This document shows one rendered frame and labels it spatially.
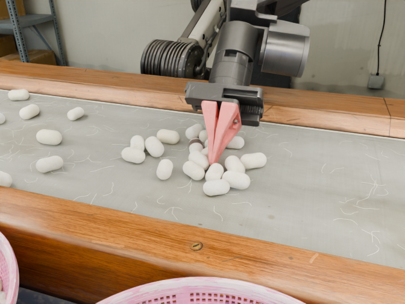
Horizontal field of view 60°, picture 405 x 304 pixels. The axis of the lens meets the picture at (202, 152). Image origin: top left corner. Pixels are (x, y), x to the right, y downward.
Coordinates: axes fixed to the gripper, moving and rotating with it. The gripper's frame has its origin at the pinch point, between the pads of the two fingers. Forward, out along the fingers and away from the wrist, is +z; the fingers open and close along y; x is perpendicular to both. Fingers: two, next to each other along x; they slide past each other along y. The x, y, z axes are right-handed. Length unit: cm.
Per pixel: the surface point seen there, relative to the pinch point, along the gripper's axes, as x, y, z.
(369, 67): 169, 51, -129
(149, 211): -5.3, -4.6, 8.9
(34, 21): 131, -175, -122
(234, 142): 4.2, 1.6, -4.2
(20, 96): 8.8, -41.1, -9.5
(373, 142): 10.8, 21.3, -9.6
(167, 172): -2.4, -4.8, 3.4
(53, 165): -3.7, -19.7, 5.2
